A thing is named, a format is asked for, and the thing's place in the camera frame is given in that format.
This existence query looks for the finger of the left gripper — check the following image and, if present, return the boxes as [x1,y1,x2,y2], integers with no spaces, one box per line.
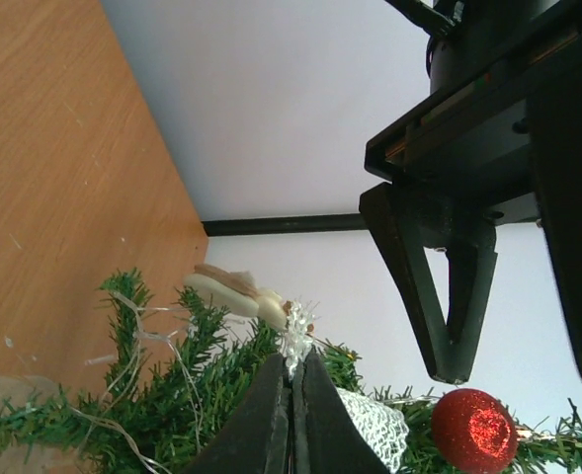
[359,185,497,385]
[527,73,582,379]

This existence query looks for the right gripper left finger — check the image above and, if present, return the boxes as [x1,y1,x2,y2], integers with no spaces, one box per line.
[185,354,291,474]

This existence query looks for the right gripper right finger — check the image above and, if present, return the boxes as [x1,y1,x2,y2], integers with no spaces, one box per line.
[292,351,387,474]

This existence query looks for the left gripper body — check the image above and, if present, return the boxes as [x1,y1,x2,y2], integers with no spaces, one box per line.
[365,1,582,227]

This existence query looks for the white mesh bow ornament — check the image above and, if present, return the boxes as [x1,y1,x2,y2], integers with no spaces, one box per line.
[281,301,409,473]

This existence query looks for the red bauble ornament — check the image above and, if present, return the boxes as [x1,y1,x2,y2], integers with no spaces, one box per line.
[431,388,518,473]

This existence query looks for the fairy light string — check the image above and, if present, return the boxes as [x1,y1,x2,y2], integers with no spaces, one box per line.
[3,290,203,474]

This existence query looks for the small green christmas tree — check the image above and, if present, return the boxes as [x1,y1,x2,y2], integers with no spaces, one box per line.
[0,271,582,473]

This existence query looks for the left back frame post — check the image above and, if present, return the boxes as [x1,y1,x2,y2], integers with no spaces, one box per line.
[203,213,367,237]

